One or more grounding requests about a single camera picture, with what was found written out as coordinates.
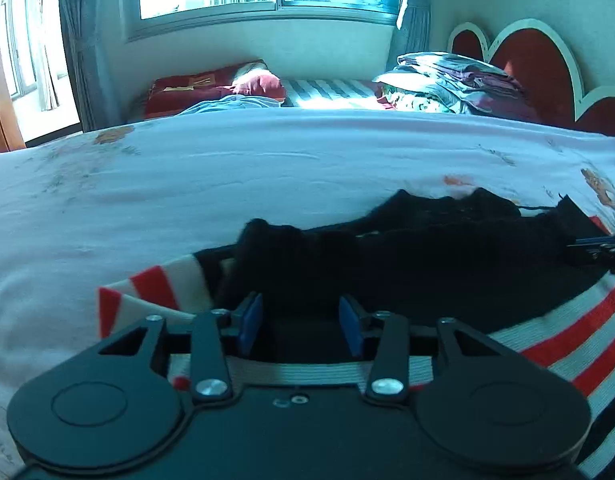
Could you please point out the striped knit sweater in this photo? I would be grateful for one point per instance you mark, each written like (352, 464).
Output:
(437, 270)

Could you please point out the pink pillow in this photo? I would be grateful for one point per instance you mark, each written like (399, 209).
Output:
(260, 84)

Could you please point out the striped mattress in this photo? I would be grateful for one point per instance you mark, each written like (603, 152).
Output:
(327, 94)

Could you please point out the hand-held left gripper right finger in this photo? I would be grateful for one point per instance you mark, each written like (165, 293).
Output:
(351, 327)

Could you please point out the pale blue garment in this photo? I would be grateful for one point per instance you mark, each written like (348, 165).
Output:
(227, 106)

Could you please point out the blue curtain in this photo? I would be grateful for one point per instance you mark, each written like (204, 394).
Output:
(417, 20)
(84, 45)

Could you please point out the pile of folded bedding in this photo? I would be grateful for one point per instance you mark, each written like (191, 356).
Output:
(452, 85)

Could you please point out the floral bed sheet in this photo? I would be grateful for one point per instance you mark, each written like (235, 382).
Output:
(187, 185)

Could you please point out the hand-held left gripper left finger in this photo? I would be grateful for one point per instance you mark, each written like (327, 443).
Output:
(250, 327)

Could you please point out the red and white headboard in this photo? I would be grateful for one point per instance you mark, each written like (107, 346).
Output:
(537, 60)

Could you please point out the pale sheer curtain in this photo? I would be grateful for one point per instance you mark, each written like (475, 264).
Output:
(46, 45)

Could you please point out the red pillow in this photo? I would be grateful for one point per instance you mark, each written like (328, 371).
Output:
(187, 90)

